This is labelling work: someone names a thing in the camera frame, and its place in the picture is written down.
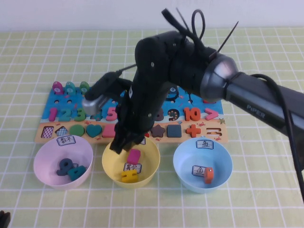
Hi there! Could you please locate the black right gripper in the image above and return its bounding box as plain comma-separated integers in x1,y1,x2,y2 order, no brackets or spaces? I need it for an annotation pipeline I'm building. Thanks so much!
109,78,171,155

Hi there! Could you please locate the yellow equals sign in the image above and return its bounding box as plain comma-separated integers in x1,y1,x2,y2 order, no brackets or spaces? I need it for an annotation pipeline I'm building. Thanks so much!
121,170,139,183

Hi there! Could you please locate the yellow plastic bowl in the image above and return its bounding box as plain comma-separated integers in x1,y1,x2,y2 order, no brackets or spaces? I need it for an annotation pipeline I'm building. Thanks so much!
102,134,161,190

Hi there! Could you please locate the wooden ocean puzzle board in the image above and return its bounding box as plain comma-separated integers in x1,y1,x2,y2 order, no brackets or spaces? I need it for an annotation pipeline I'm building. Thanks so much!
35,86,230,144

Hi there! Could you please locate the pink plastic bowl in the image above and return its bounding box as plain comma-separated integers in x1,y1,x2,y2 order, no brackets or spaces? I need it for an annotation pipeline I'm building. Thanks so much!
33,134,94,190

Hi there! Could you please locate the green fish piece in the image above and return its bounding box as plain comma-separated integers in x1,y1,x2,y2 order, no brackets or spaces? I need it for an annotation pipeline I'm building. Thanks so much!
80,81,91,95

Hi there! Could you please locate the teal fish piece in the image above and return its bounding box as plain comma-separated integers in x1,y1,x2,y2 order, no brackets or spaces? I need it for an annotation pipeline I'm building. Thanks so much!
65,82,77,95

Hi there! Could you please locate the orange fish piece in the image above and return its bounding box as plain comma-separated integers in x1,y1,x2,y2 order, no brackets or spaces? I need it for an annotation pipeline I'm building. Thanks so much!
204,167,214,184

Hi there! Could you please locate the magenta fish piece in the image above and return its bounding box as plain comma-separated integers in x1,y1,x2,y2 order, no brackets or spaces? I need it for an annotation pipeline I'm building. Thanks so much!
52,81,65,95

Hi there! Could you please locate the blue plastic bowl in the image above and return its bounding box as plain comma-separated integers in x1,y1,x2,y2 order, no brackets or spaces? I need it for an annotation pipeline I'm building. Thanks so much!
172,137,233,194

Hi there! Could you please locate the magenta rectangle block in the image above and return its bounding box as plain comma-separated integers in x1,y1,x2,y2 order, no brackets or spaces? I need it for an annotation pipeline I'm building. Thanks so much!
127,149,141,164

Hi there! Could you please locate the pink trapezoid block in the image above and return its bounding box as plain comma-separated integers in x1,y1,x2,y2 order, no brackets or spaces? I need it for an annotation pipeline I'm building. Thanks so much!
102,125,117,138

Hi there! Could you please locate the brown star block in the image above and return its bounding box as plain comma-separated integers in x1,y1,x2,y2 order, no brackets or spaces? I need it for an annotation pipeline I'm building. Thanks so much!
151,124,166,138

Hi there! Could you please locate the pink number five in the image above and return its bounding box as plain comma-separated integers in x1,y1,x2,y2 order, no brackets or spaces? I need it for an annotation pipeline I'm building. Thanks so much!
106,107,119,121

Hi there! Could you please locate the teal heart block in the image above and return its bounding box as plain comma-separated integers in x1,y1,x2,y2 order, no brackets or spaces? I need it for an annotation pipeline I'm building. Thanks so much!
86,124,104,139

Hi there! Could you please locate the dark blue square block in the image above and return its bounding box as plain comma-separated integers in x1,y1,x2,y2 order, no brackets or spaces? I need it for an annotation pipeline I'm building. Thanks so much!
167,124,183,139

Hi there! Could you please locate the green circle block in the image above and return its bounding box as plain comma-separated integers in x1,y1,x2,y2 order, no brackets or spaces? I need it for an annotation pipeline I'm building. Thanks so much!
69,124,86,138

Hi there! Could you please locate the green number three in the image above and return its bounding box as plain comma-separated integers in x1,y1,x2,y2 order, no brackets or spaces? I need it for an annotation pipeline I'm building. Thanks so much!
75,108,86,122

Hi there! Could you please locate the teal number four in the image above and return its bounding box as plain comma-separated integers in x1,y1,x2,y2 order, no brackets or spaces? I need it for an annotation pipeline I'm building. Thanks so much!
67,165,86,181

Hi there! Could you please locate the orange number ten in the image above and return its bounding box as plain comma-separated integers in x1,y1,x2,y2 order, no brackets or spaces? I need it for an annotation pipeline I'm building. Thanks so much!
184,107,202,122

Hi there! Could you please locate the orange plus sign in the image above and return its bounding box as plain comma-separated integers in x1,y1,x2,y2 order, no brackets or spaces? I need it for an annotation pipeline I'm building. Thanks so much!
186,124,202,138

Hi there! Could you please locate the teal number two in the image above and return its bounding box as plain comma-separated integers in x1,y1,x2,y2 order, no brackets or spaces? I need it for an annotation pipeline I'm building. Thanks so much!
58,108,72,122

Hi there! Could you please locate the dark blue number nine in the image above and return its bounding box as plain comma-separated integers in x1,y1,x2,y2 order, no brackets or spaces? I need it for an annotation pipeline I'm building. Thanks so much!
56,158,75,177

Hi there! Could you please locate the magenta number one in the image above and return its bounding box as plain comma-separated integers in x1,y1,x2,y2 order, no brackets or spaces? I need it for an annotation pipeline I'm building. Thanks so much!
48,107,58,122

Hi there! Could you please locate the pink greater-than sign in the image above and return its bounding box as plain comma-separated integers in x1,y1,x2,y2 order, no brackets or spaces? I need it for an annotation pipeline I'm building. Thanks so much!
205,108,219,121

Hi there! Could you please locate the green checked tablecloth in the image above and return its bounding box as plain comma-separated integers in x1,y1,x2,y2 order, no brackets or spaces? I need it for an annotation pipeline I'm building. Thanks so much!
0,27,304,228

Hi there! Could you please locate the black straight zip tie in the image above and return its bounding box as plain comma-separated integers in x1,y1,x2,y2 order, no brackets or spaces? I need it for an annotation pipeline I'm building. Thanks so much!
216,20,239,54

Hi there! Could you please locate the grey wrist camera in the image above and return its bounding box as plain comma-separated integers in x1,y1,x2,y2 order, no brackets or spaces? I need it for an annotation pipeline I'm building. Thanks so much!
82,71,122,115

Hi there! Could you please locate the black cable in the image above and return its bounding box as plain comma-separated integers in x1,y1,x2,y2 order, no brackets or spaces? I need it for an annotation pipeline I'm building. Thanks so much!
161,9,304,199

